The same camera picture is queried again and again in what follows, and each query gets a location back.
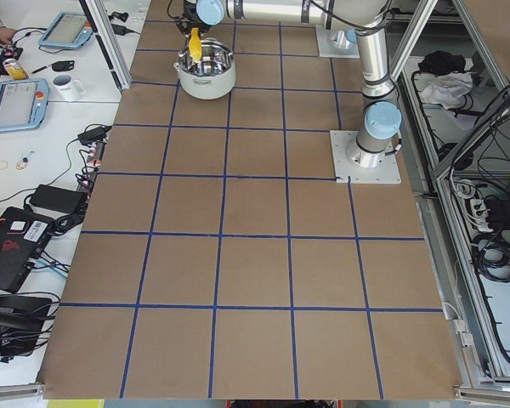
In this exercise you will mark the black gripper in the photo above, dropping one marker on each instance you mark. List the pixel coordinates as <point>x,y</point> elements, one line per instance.
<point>189,15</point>

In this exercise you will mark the yellow corn cob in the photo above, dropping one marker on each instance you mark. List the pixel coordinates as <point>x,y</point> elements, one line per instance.
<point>194,45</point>

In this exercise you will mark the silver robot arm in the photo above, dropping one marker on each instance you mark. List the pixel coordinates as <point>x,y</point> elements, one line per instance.
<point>344,28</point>

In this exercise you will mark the pale green cooking pot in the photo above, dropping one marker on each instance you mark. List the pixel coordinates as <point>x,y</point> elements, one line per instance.
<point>213,76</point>

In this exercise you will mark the far blue teach pendant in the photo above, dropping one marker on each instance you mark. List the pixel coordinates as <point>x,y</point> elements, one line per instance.
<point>68,31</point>

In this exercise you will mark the blue teach pendant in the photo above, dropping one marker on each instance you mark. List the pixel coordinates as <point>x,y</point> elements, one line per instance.
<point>68,31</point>
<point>23,104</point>

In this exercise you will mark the white mug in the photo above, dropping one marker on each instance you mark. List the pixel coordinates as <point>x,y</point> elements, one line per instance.
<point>69,88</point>

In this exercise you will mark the black power adapter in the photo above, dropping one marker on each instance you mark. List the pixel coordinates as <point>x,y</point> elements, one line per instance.
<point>93,135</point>

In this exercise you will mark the near blue teach pendant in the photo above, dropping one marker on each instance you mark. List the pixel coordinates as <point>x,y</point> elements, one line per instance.
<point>23,104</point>

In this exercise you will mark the black power brick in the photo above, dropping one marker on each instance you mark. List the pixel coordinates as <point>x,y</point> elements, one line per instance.
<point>57,199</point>

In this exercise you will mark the black laptop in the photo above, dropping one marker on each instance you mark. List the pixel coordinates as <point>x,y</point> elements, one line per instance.
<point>23,236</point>

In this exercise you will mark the aluminium frame post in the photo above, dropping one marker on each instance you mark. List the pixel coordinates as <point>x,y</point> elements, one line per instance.
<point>97,17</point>

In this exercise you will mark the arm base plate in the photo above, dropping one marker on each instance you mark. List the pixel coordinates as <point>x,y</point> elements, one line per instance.
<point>337,44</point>
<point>354,165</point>

